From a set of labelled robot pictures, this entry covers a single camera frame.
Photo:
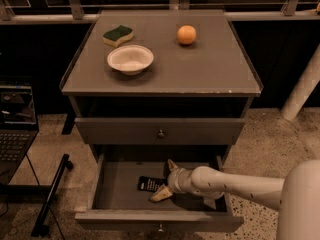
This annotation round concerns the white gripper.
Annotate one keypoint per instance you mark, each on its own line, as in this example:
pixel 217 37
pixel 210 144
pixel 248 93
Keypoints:
pixel 174 181

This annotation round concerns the black rxbar chocolate bar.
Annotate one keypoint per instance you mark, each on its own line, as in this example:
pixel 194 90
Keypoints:
pixel 150 184

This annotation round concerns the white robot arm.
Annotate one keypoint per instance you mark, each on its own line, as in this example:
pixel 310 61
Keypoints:
pixel 296 197

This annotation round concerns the open middle drawer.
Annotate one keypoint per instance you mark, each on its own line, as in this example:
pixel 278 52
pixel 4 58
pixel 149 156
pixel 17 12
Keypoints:
pixel 116 203

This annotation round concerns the grey drawer cabinet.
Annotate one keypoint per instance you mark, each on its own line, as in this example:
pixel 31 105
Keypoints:
pixel 210 78

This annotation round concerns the closed top drawer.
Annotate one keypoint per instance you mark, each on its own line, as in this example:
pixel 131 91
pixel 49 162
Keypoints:
pixel 159 131

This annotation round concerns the white bowl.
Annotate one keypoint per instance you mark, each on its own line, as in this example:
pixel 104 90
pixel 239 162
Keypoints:
pixel 130 59

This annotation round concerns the black stand leg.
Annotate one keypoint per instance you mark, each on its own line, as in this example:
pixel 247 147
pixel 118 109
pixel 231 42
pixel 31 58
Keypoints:
pixel 48 193

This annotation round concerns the orange fruit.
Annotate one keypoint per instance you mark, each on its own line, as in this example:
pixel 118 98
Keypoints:
pixel 186 35

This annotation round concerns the green yellow sponge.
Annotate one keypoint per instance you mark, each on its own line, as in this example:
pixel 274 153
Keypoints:
pixel 117 36

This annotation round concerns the black laptop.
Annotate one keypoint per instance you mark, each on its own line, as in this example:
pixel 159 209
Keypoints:
pixel 18 124

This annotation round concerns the metal window railing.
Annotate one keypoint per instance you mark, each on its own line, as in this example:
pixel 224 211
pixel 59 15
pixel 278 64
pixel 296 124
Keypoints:
pixel 37 11

